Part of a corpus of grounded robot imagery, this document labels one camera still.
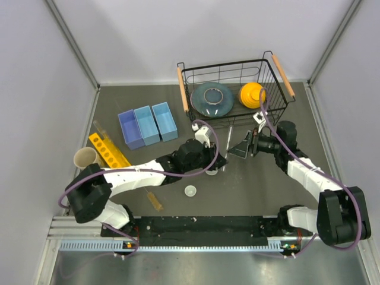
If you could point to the grey slotted cable duct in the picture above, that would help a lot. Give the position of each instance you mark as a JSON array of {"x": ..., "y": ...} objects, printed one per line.
[{"x": 273, "y": 244}]

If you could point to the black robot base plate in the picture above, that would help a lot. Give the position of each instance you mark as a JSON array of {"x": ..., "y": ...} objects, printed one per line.
[{"x": 208, "y": 231}]

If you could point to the light blue bin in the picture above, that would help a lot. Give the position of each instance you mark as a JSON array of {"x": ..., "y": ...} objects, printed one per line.
[
  {"x": 148, "y": 128},
  {"x": 165, "y": 121}
]

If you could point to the yellow ribbed bowl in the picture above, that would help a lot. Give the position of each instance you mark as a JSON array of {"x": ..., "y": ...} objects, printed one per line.
[{"x": 249, "y": 95}]

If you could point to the test tube brush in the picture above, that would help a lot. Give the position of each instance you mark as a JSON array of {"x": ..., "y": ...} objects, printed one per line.
[{"x": 154, "y": 201}]

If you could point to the yellow test tube rack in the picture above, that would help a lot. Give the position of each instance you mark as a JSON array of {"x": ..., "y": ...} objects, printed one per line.
[{"x": 109, "y": 152}]

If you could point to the white oval dish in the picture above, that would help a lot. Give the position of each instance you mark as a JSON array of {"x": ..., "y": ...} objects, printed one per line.
[{"x": 211, "y": 172}]

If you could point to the beige ceramic mug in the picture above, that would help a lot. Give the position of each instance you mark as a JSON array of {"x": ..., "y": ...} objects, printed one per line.
[{"x": 85, "y": 157}]

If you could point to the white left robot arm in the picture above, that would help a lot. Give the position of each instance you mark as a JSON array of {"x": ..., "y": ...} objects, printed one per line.
[{"x": 90, "y": 192}]

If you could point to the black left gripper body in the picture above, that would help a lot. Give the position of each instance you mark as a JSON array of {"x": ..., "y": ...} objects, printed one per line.
[{"x": 209, "y": 158}]

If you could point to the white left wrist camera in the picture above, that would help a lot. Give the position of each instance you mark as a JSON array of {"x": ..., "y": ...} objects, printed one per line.
[{"x": 202, "y": 134}]

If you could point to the light blue middle bin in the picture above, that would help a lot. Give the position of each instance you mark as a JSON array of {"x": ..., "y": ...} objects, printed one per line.
[{"x": 148, "y": 128}]

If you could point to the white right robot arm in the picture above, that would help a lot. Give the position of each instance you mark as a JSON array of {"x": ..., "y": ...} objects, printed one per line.
[{"x": 341, "y": 216}]

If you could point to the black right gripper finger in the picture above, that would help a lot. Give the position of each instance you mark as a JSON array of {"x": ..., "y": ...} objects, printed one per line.
[
  {"x": 240, "y": 150},
  {"x": 249, "y": 137}
]

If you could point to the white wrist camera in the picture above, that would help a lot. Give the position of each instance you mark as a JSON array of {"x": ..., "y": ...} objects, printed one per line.
[
  {"x": 202, "y": 134},
  {"x": 260, "y": 121}
]

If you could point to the black wire basket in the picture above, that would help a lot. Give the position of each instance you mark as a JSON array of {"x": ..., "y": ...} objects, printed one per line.
[{"x": 265, "y": 71}]

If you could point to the dark blue ceramic plate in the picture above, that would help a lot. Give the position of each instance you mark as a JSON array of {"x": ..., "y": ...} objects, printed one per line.
[{"x": 212, "y": 100}]

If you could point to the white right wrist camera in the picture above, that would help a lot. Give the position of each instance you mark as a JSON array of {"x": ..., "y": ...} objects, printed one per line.
[{"x": 260, "y": 121}]

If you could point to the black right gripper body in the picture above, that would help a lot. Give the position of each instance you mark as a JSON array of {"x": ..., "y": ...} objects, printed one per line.
[{"x": 268, "y": 144}]

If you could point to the purple plastic bin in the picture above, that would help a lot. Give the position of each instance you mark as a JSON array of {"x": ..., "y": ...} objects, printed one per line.
[{"x": 130, "y": 130}]

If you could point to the light blue right bin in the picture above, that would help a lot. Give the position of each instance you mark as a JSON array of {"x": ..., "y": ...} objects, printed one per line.
[{"x": 165, "y": 121}]

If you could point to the glass test tube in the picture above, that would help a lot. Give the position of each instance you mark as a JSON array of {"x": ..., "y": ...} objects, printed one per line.
[
  {"x": 100, "y": 129},
  {"x": 230, "y": 130}
]

